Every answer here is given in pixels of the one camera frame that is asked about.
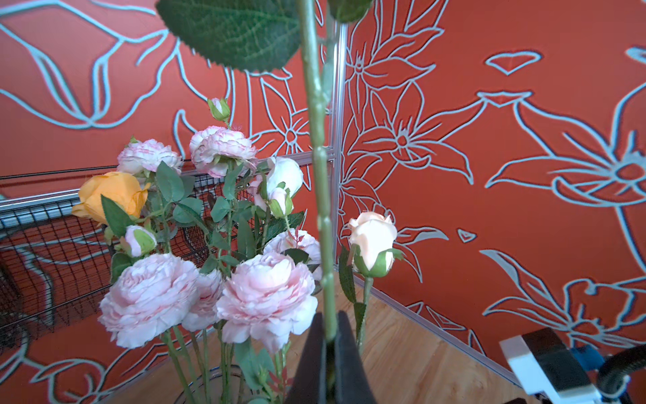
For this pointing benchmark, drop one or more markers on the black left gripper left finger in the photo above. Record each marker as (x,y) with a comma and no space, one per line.
(310,385)

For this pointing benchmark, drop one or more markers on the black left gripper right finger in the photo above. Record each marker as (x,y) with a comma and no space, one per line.
(349,380)

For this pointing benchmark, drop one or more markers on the purple glass vase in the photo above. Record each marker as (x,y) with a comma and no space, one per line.
(240,392)

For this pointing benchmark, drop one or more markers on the white cream rose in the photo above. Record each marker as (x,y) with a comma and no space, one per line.
(274,191)

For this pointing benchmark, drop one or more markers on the orange yellow rose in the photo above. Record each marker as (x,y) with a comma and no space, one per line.
(122,188)

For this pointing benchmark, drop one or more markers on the large red rose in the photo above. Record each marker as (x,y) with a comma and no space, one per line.
(262,36)

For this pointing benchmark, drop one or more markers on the peach cream rose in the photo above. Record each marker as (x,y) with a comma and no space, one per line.
(371,253)

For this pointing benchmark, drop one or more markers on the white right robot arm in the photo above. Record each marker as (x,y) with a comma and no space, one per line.
(543,365)

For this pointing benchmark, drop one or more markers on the black wire basket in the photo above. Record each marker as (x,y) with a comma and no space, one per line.
(55,266)

